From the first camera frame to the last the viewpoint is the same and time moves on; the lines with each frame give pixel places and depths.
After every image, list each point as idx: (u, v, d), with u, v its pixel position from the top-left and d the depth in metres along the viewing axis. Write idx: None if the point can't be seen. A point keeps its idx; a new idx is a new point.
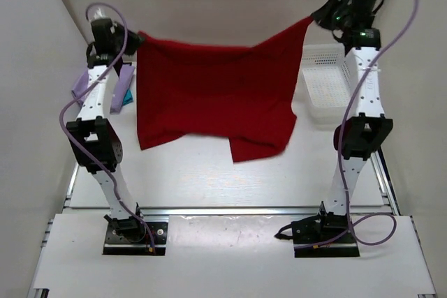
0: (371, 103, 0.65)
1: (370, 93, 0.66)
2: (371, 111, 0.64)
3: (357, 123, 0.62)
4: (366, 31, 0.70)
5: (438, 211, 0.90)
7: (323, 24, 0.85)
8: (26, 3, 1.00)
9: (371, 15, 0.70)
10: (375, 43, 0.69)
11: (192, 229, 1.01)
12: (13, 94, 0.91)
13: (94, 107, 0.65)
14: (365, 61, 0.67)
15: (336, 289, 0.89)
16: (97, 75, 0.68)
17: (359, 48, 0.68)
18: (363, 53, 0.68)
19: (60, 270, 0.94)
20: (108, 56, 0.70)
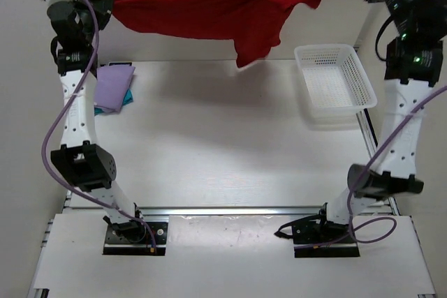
0: (403, 159, 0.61)
1: (403, 146, 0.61)
2: (399, 172, 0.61)
3: (378, 183, 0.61)
4: (422, 54, 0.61)
5: (438, 211, 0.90)
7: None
8: (26, 2, 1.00)
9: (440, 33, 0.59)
10: (429, 75, 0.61)
11: (192, 229, 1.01)
12: (12, 94, 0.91)
13: (78, 129, 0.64)
14: (411, 100, 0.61)
15: (337, 289, 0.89)
16: (72, 86, 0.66)
17: (406, 82, 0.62)
18: (409, 91, 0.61)
19: (60, 270, 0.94)
20: (79, 56, 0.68)
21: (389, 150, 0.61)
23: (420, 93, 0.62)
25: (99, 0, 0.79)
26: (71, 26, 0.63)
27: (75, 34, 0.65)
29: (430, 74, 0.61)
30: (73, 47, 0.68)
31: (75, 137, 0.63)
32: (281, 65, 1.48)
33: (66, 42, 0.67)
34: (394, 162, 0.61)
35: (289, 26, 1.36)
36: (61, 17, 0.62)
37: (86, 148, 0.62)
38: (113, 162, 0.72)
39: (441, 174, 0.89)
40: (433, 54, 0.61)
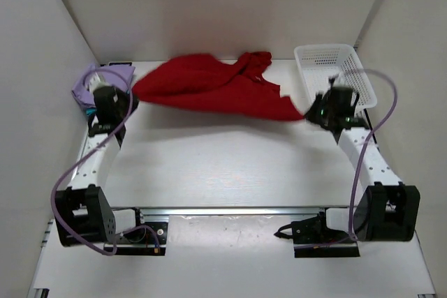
0: (383, 171, 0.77)
1: (377, 163, 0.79)
2: (388, 182, 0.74)
3: (379, 191, 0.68)
4: (351, 117, 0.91)
5: (436, 211, 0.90)
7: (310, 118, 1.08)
8: (26, 3, 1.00)
9: (349, 107, 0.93)
10: (362, 124, 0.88)
11: (192, 229, 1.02)
12: (11, 95, 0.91)
13: (89, 174, 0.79)
14: (360, 139, 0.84)
15: (337, 289, 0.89)
16: (96, 142, 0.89)
17: (350, 130, 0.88)
18: (355, 132, 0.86)
19: (61, 270, 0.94)
20: (108, 126, 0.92)
21: (369, 168, 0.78)
23: (364, 132, 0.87)
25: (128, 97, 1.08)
26: (110, 102, 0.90)
27: (110, 109, 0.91)
29: (363, 123, 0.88)
30: (107, 117, 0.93)
31: (84, 180, 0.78)
32: (281, 65, 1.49)
33: (103, 115, 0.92)
34: (376, 175, 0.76)
35: (289, 26, 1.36)
36: (103, 96, 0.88)
37: (89, 192, 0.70)
38: (112, 225, 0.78)
39: (440, 174, 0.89)
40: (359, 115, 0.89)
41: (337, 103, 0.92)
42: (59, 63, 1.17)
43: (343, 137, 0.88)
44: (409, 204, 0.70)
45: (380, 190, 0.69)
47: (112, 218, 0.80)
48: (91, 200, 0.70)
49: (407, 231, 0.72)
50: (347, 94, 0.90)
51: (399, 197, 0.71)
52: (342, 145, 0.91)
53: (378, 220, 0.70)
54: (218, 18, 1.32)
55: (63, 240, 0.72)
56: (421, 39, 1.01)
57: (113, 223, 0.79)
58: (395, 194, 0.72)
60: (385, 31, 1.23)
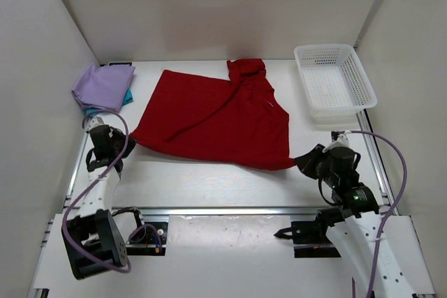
0: (397, 281, 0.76)
1: (392, 272, 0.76)
2: (402, 295, 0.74)
3: None
4: (358, 192, 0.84)
5: (437, 211, 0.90)
7: (306, 172, 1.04)
8: (26, 4, 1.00)
9: (353, 175, 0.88)
10: (370, 204, 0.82)
11: (192, 229, 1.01)
12: (11, 95, 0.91)
13: (95, 202, 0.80)
14: (372, 231, 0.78)
15: (337, 289, 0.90)
16: (96, 174, 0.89)
17: (360, 215, 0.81)
18: (367, 222, 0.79)
19: (61, 271, 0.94)
20: (105, 160, 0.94)
21: (383, 277, 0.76)
23: (374, 220, 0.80)
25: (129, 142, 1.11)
26: (105, 137, 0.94)
27: (106, 144, 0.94)
29: (371, 202, 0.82)
30: (106, 151, 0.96)
31: (90, 208, 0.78)
32: (281, 65, 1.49)
33: (99, 150, 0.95)
34: (391, 289, 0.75)
35: (289, 26, 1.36)
36: (99, 131, 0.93)
37: (98, 214, 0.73)
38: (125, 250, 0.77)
39: (440, 174, 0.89)
40: (364, 191, 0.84)
41: (339, 174, 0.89)
42: (59, 63, 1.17)
43: (353, 223, 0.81)
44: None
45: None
47: (124, 246, 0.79)
48: (101, 221, 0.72)
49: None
50: (349, 162, 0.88)
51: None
52: (348, 222, 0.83)
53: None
54: (218, 18, 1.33)
55: (78, 273, 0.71)
56: (421, 39, 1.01)
57: (124, 251, 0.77)
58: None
60: (385, 31, 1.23)
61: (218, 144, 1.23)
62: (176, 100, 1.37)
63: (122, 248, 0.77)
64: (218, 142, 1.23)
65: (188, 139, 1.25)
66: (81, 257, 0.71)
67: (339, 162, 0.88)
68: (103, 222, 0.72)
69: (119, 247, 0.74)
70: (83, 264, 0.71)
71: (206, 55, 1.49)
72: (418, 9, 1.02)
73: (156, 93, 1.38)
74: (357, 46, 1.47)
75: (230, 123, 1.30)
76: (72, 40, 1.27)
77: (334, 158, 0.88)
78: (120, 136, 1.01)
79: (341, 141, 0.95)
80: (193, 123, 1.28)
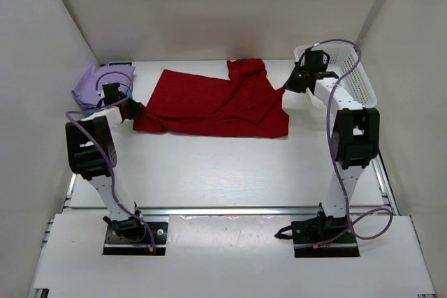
0: (350, 102, 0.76)
1: (344, 96, 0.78)
2: (354, 108, 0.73)
3: (348, 114, 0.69)
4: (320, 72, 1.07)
5: (437, 211, 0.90)
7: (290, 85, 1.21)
8: (26, 5, 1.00)
9: (322, 64, 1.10)
10: (332, 73, 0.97)
11: (192, 229, 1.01)
12: (10, 95, 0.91)
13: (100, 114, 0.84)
14: (331, 84, 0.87)
15: (338, 289, 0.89)
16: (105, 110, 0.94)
17: (322, 80, 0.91)
18: (327, 80, 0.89)
19: (61, 271, 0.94)
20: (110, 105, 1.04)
21: (338, 101, 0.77)
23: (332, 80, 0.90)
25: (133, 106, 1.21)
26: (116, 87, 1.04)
27: (115, 94, 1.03)
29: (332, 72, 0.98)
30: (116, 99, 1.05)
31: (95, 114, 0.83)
32: (281, 65, 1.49)
33: (109, 100, 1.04)
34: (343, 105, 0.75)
35: (289, 26, 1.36)
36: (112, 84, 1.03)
37: (97, 118, 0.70)
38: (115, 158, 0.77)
39: (441, 174, 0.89)
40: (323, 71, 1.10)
41: (311, 63, 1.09)
42: (59, 64, 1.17)
43: (318, 85, 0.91)
44: (372, 127, 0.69)
45: (346, 112, 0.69)
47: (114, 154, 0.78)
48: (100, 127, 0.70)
49: (374, 147, 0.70)
50: (319, 54, 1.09)
51: (364, 121, 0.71)
52: (316, 91, 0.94)
53: (347, 142, 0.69)
54: (218, 18, 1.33)
55: (74, 165, 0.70)
56: (422, 40, 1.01)
57: (116, 155, 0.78)
58: (360, 118, 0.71)
60: (385, 32, 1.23)
61: (218, 130, 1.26)
62: (176, 100, 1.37)
63: (114, 154, 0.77)
64: (239, 125, 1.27)
65: (193, 130, 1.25)
66: (79, 155, 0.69)
67: (311, 55, 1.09)
68: (102, 125, 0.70)
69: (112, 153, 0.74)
70: (80, 159, 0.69)
71: (206, 55, 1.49)
72: (420, 9, 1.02)
73: (156, 93, 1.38)
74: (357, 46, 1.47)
75: (229, 107, 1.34)
76: (72, 40, 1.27)
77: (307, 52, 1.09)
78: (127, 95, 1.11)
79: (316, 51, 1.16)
80: (194, 113, 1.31)
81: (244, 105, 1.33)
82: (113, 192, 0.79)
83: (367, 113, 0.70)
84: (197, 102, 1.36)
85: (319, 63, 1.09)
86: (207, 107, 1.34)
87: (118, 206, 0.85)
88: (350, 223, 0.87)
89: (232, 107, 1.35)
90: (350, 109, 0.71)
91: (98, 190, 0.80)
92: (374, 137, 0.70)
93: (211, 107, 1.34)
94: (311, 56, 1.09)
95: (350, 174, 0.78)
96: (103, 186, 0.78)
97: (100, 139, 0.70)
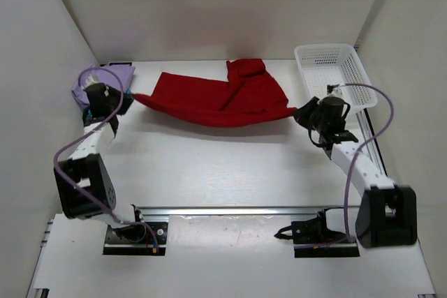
0: (376, 176, 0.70)
1: (371, 169, 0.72)
2: (383, 184, 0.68)
3: (379, 195, 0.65)
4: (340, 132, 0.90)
5: (438, 210, 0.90)
7: (301, 121, 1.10)
8: (26, 5, 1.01)
9: (341, 120, 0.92)
10: (350, 139, 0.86)
11: (192, 229, 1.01)
12: (11, 97, 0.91)
13: (88, 148, 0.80)
14: (352, 151, 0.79)
15: (337, 289, 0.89)
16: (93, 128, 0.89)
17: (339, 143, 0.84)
18: (346, 146, 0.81)
19: (60, 271, 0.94)
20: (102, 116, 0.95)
21: (363, 174, 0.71)
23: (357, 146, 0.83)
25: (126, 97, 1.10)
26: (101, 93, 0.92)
27: (103, 102, 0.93)
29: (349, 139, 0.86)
30: (98, 113, 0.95)
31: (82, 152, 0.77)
32: (281, 65, 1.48)
33: (96, 111, 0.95)
34: (374, 179, 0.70)
35: (290, 26, 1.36)
36: (95, 91, 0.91)
37: (90, 158, 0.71)
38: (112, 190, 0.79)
39: (441, 175, 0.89)
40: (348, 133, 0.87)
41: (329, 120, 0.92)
42: (59, 64, 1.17)
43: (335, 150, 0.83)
44: (406, 207, 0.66)
45: (376, 192, 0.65)
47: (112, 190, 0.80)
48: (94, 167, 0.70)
49: (411, 232, 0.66)
50: (339, 108, 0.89)
51: (397, 199, 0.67)
52: (334, 156, 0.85)
53: (378, 229, 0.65)
54: (218, 18, 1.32)
55: (68, 211, 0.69)
56: (422, 39, 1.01)
57: (112, 192, 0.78)
58: (392, 196, 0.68)
60: (385, 31, 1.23)
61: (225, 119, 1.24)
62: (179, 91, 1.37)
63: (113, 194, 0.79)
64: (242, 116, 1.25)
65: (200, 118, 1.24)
66: (73, 197, 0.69)
67: (329, 110, 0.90)
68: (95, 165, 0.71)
69: (108, 191, 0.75)
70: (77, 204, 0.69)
71: (206, 55, 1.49)
72: (419, 9, 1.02)
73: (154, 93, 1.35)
74: (357, 46, 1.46)
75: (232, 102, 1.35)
76: (72, 41, 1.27)
77: (325, 104, 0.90)
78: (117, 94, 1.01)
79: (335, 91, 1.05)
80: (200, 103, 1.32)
81: (247, 100, 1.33)
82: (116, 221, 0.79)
83: (401, 195, 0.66)
84: (201, 94, 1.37)
85: (337, 120, 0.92)
86: (211, 101, 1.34)
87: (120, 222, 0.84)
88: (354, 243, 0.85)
89: (235, 102, 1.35)
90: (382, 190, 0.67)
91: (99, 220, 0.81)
92: (411, 222, 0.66)
93: (215, 99, 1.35)
94: (327, 110, 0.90)
95: None
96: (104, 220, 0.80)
97: (93, 175, 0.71)
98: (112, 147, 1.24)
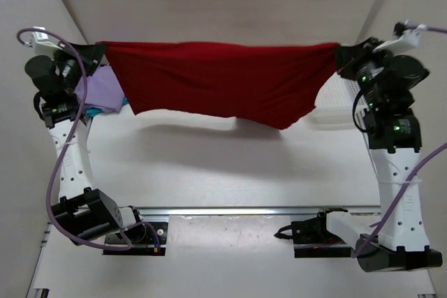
0: (412, 229, 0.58)
1: (411, 218, 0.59)
2: (413, 246, 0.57)
3: (400, 260, 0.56)
4: (401, 122, 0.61)
5: (438, 210, 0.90)
7: (343, 72, 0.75)
8: (26, 4, 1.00)
9: (408, 101, 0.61)
10: (412, 140, 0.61)
11: (192, 229, 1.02)
12: (12, 96, 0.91)
13: (76, 177, 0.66)
14: (400, 173, 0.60)
15: (337, 289, 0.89)
16: (63, 135, 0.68)
17: (394, 150, 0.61)
18: (399, 160, 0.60)
19: (60, 271, 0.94)
20: (66, 107, 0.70)
21: (397, 222, 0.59)
23: (411, 158, 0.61)
25: (87, 46, 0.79)
26: (55, 79, 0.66)
27: (56, 85, 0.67)
29: (411, 139, 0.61)
30: (55, 102, 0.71)
31: (74, 186, 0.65)
32: None
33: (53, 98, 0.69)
34: (404, 236, 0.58)
35: (290, 26, 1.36)
36: (43, 75, 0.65)
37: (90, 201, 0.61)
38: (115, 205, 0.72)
39: (441, 174, 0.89)
40: (410, 121, 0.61)
41: (387, 101, 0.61)
42: None
43: (380, 157, 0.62)
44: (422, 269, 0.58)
45: (399, 257, 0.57)
47: (115, 204, 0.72)
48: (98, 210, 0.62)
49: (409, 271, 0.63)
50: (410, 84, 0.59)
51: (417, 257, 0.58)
52: (376, 153, 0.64)
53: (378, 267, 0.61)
54: (218, 18, 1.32)
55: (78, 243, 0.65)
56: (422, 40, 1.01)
57: (117, 207, 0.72)
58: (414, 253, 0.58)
60: (385, 32, 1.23)
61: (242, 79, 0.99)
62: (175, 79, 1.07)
63: (117, 211, 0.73)
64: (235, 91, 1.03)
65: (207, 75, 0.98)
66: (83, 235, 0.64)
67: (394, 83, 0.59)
68: (99, 208, 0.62)
69: (115, 212, 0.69)
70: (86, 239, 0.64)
71: None
72: (419, 9, 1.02)
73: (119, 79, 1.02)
74: None
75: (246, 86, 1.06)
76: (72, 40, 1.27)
77: (392, 72, 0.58)
78: (75, 63, 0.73)
79: (408, 41, 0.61)
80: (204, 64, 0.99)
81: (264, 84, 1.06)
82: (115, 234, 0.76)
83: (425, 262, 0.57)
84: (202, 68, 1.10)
85: (402, 99, 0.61)
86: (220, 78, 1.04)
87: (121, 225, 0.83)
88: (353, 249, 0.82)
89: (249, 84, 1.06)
90: (406, 254, 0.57)
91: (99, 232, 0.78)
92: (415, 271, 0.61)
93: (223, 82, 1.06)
94: (391, 82, 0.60)
95: None
96: None
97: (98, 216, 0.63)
98: (112, 147, 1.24)
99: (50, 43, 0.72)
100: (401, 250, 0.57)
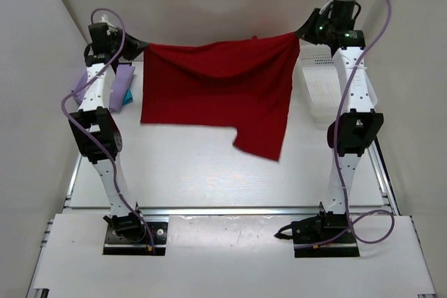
0: (362, 98, 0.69)
1: (359, 88, 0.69)
2: (362, 107, 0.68)
3: (353, 117, 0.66)
4: (350, 31, 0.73)
5: (437, 211, 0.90)
7: (308, 38, 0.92)
8: (26, 5, 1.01)
9: (351, 20, 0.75)
10: (360, 42, 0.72)
11: (192, 229, 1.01)
12: (12, 97, 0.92)
13: (95, 99, 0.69)
14: (351, 61, 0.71)
15: (337, 289, 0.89)
16: (96, 71, 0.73)
17: (345, 48, 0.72)
18: (349, 53, 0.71)
19: (59, 271, 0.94)
20: (105, 56, 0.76)
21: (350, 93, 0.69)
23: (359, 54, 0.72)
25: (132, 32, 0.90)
26: (104, 34, 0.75)
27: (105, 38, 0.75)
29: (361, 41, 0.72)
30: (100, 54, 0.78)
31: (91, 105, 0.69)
32: None
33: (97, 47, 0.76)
34: (355, 102, 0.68)
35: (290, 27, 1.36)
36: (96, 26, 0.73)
37: (99, 111, 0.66)
38: (120, 137, 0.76)
39: (441, 174, 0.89)
40: (357, 31, 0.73)
41: (337, 24, 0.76)
42: (60, 63, 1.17)
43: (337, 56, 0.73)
44: (373, 128, 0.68)
45: (351, 116, 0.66)
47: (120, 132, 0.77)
48: (103, 122, 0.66)
49: (367, 142, 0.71)
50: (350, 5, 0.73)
51: (366, 120, 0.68)
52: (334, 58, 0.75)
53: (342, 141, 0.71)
54: (219, 18, 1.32)
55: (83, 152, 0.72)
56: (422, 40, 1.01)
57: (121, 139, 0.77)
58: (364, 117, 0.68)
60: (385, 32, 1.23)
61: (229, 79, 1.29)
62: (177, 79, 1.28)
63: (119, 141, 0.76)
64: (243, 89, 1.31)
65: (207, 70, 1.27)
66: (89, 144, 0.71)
67: (339, 8, 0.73)
68: (105, 120, 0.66)
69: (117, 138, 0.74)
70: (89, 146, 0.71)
71: None
72: (419, 10, 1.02)
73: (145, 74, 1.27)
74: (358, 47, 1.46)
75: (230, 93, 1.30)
76: (73, 41, 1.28)
77: (335, 2, 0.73)
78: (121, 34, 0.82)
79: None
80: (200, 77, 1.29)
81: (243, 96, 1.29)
82: (115, 180, 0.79)
83: (371, 118, 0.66)
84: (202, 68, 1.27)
85: (348, 19, 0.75)
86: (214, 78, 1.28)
87: (119, 197, 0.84)
88: (350, 222, 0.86)
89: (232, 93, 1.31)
90: (358, 114, 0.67)
91: (101, 174, 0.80)
92: (369, 139, 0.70)
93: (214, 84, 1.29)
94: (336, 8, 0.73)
95: (346, 163, 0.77)
96: (107, 172, 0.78)
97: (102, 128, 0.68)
98: None
99: (107, 21, 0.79)
100: (353, 112, 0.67)
